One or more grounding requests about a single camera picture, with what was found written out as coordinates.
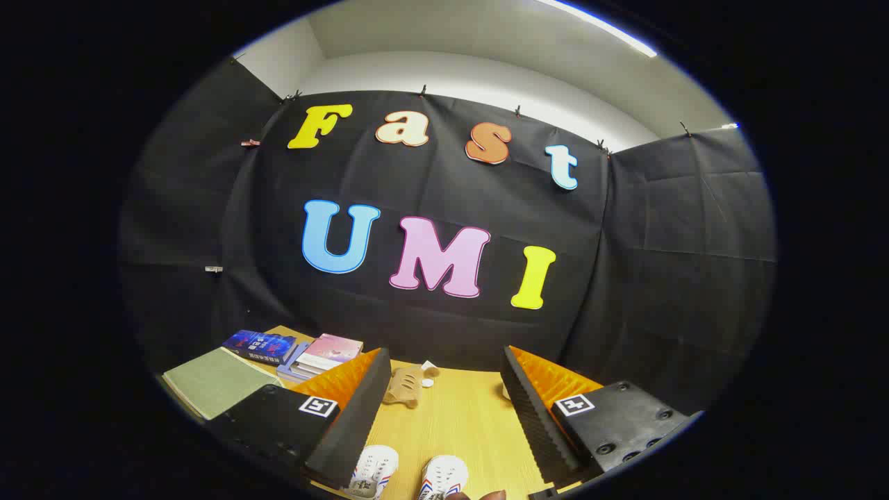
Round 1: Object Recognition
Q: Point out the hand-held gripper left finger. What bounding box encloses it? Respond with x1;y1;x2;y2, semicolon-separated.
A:
206;347;392;489

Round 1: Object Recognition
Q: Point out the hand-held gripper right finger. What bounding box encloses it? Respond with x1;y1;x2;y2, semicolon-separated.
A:
500;345;704;488

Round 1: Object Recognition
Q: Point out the white canvas shoe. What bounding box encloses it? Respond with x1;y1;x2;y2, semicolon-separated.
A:
345;445;400;499
419;455;470;500

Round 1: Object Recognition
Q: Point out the cream fabric storage box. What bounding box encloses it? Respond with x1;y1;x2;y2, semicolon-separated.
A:
163;347;283;421

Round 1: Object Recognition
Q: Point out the brown plush toy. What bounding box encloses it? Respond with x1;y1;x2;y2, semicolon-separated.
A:
383;360;440;409

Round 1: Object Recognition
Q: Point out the grey cover book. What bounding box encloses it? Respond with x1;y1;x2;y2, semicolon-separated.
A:
283;353;329;380

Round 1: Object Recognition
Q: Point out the pink cover book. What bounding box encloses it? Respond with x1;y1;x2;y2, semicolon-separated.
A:
293;333;364;372

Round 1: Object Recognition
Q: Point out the light blue book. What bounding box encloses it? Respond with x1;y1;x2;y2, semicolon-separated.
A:
276;342;315;384

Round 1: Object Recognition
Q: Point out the dark blue book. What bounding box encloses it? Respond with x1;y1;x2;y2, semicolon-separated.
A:
222;329;298;365

